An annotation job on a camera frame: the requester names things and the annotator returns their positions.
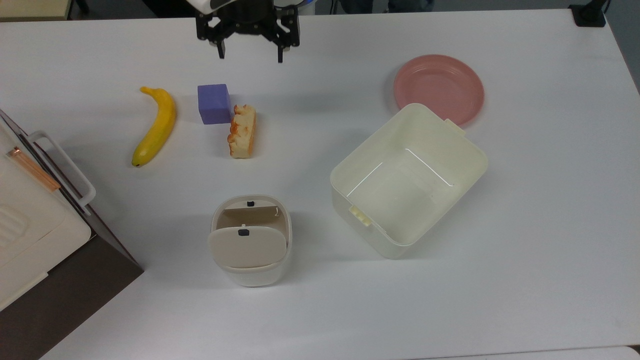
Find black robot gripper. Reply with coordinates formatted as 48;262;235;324
195;0;302;64

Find small cream trash can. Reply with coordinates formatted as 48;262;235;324
207;194;293;288

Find purple cube block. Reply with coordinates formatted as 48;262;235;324
197;83;233;125

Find toasted bread piece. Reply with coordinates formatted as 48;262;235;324
227;104;257;160

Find yellow banana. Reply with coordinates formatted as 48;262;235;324
131;86;177;168

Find pink plastic plate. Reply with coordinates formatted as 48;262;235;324
393;54;485;127

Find wooden furniture piece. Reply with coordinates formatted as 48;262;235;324
0;0;74;22

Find cream plastic storage bin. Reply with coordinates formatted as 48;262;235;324
329;102;489;260

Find cream toaster oven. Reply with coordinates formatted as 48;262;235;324
0;109;146;360

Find black table clamp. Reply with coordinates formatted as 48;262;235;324
569;0;612;28

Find white oven door handle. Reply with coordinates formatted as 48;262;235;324
27;130;97;208

